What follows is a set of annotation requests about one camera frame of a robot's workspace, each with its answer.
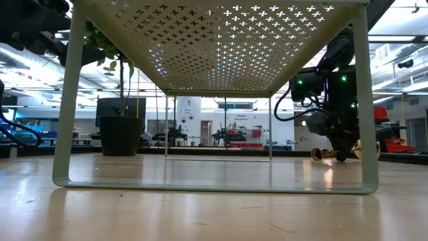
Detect red bins on white rack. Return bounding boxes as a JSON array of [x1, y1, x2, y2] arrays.
[[230, 129, 263, 149]]

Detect storage rack with red bins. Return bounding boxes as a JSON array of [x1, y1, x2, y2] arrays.
[[372, 106, 407, 153]]

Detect white pillar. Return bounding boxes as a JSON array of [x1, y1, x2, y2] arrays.
[[176, 96, 202, 147]]

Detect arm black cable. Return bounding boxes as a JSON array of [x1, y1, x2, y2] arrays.
[[273, 85, 324, 123], [0, 78, 43, 149]]

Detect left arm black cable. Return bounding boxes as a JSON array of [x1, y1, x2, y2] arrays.
[[0, 78, 43, 149]]

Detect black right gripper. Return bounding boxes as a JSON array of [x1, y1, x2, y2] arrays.
[[306, 110, 356, 163]]

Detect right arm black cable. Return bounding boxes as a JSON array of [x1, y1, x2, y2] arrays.
[[273, 85, 324, 123]]

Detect gold candlestick holder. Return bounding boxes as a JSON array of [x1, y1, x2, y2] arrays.
[[310, 139, 381, 162]]

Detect blue bin rack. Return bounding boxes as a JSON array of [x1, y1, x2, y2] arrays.
[[15, 116, 58, 148]]

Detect green perforated metal shelf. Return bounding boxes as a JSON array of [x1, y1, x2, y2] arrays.
[[52, 0, 379, 195]]

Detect green leafy plant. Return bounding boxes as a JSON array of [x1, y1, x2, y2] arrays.
[[83, 20, 136, 117]]

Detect orange red storage bins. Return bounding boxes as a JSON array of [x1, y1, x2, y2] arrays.
[[385, 138, 415, 154]]

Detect black plant pot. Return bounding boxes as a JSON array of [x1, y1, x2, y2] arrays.
[[97, 115, 145, 157]]

